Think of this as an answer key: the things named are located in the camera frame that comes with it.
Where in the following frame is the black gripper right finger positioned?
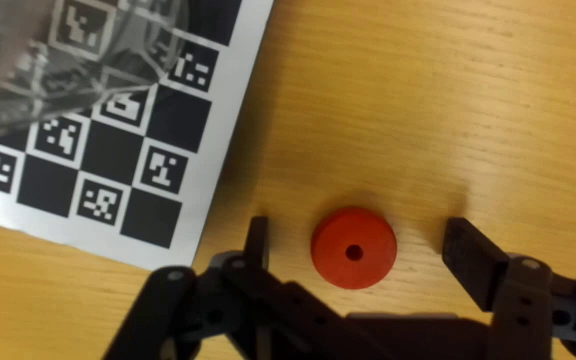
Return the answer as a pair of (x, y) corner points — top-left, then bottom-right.
(442, 215), (576, 360)

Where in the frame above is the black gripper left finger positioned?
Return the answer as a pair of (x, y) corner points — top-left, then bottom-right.
(99, 214), (369, 360)

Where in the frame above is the red plastic ring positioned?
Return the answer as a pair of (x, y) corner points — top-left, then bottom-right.
(308, 203), (400, 291)

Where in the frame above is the black white checkered marker board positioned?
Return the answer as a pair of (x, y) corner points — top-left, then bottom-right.
(0, 0), (276, 271)

